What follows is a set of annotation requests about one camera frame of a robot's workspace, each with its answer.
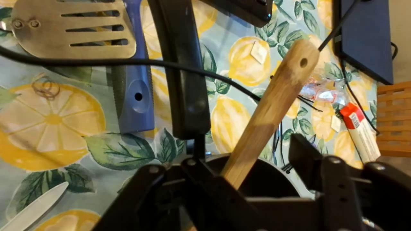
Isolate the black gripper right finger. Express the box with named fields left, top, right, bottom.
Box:
left=287, top=132, right=411, bottom=231

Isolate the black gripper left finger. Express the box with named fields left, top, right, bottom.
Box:
left=91, top=157, right=274, bottom=231

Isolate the wooden spoon handle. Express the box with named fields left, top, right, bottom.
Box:
left=219, top=39, right=321, bottom=190

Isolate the red and white tube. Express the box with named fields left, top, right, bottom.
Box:
left=337, top=102, right=382, bottom=164

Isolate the wooden chair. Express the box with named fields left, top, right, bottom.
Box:
left=376, top=81, right=411, bottom=159

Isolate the clear plastic wrapper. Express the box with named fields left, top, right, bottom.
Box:
left=299, top=81, right=344, bottom=107

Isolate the white knife blade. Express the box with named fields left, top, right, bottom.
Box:
left=0, top=180, right=69, bottom=231

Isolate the lemon print tablecloth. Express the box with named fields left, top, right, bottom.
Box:
left=0, top=0, right=389, bottom=231

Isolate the dark closed laptop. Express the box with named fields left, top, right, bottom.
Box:
left=332, top=0, right=395, bottom=86

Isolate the slotted metal spatula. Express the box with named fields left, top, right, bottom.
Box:
left=0, top=0, right=138, bottom=62

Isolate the blue tool handle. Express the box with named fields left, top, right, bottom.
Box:
left=111, top=0, right=156, bottom=135

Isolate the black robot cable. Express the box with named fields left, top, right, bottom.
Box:
left=0, top=44, right=261, bottom=104

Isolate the black laptop cable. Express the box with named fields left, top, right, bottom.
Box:
left=315, top=0, right=399, bottom=136

